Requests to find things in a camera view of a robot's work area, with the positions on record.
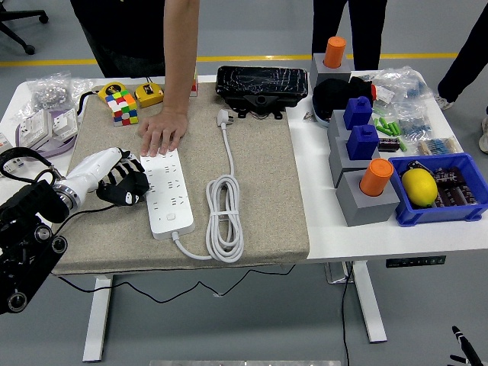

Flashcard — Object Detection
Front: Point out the person's left hand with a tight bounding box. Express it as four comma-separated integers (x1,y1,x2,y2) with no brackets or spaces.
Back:
136,108,190,158

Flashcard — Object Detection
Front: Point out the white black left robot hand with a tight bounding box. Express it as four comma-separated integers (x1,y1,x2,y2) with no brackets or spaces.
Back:
60,147,151,208

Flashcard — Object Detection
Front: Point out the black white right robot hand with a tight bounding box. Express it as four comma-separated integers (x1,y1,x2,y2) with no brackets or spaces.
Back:
448,325,483,366

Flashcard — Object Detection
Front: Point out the black plug adapter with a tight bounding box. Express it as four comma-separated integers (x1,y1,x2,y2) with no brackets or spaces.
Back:
121,171,151,205

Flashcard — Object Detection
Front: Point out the white power strip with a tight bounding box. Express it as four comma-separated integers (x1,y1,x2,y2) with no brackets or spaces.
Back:
139,148,197,241

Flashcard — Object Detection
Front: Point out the thin black plug cord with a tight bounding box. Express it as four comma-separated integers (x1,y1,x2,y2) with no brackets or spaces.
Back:
56,204,297,305

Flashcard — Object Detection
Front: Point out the purple tray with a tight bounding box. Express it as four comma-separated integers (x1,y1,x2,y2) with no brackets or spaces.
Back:
14,108,80,159

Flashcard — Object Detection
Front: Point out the square yellow tape measure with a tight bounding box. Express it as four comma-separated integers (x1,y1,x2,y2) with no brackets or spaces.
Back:
129,74,166,109

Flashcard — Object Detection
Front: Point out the white socket box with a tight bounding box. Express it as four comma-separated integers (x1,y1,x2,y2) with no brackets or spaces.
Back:
51,108,80,140
18,109,54,151

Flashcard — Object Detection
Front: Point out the round yellow tape measure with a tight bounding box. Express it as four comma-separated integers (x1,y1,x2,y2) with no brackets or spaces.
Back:
92,81,129,104

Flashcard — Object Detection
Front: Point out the empty clear plastic bag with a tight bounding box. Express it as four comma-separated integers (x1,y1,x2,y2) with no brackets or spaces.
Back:
70,77,96,101

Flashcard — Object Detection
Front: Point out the clear bag of metal nuts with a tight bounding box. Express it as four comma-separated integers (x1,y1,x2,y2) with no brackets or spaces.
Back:
25,71,75,113

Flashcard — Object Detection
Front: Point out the white circuit breaker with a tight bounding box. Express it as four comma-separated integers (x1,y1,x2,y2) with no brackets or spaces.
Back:
0,131,26,172

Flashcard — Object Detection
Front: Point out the black table control panel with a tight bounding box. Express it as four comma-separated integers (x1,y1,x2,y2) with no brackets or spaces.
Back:
385,255,448,269

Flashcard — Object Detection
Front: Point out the person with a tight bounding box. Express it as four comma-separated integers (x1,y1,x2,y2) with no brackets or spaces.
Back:
311,0,389,72
69,0,201,158
434,0,488,155

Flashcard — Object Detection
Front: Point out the white table leg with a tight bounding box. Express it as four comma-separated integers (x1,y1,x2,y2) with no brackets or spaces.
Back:
350,261,389,343
82,274,114,363

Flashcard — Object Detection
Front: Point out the black wrapped device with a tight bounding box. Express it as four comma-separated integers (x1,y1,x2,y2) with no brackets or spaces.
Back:
215,65,310,120

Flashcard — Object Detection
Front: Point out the grey-brown mat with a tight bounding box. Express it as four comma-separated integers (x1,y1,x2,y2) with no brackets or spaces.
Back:
51,81,310,275

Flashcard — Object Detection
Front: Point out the blue plastic bin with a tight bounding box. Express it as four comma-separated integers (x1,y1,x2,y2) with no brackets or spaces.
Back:
387,152,488,228

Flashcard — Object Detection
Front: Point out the black office chair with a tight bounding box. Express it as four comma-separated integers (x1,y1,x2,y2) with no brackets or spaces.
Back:
0,0,50,56

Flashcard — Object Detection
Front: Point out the dark brown capacitor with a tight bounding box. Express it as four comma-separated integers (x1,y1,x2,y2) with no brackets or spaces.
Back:
457,183,480,207
433,166,467,188
377,137,402,153
434,186,463,209

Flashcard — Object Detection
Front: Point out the grey under-table box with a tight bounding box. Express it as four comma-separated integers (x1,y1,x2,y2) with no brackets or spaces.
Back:
324,262,357,285

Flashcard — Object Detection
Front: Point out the light blue dish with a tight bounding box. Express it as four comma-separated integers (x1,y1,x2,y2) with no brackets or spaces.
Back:
311,97,332,129

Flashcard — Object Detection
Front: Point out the yellow lemon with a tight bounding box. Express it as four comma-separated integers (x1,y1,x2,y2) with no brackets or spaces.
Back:
400,168,439,209

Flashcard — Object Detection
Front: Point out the grey block holder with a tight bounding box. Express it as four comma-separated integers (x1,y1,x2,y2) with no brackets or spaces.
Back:
335,169,402,228
309,53,352,87
328,133,382,188
326,109,377,143

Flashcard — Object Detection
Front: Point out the black cloth bundle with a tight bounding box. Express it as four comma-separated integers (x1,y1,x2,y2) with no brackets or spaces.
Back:
312,75,377,124

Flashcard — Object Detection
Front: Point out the black key fob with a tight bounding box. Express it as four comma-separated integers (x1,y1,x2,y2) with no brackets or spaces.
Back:
404,159,435,177

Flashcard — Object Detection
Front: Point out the orange cylinder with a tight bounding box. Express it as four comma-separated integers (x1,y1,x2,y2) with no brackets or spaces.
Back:
323,36,348,70
358,158,395,197

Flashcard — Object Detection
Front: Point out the blue block with knob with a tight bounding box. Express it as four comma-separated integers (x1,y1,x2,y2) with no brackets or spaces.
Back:
345,124,380,161
342,95,374,132

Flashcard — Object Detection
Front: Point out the clear bag of taped resistors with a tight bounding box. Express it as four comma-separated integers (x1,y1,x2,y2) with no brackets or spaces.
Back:
416,136,465,158

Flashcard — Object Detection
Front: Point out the small clear resistor bag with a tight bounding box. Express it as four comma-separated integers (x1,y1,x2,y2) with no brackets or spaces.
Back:
394,101,435,139

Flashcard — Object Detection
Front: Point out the large clear resistor bag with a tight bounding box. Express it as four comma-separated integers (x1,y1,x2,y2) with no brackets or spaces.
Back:
364,66,436,104

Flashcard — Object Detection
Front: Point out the white power cord with plug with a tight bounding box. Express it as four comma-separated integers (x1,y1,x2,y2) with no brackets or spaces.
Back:
171,108,246,263

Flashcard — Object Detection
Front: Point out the black table power cable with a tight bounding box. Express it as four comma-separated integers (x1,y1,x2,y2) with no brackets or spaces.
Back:
340,262,355,366

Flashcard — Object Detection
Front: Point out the green wall plug cluster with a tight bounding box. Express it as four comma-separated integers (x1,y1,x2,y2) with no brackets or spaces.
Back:
372,116,403,137

